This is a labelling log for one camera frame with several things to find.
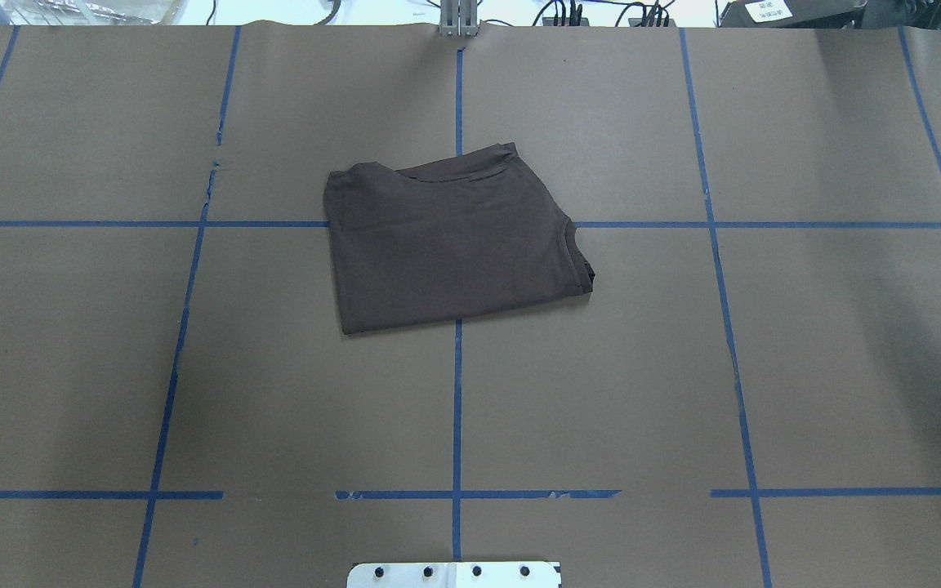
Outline dark brown t-shirt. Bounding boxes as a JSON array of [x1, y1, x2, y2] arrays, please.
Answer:
[[323, 144, 595, 335]]

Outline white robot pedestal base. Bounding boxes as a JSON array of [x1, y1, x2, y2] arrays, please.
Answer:
[[346, 561, 563, 587]]

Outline aluminium frame post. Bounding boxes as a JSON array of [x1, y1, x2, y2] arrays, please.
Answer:
[[433, 0, 480, 38]]

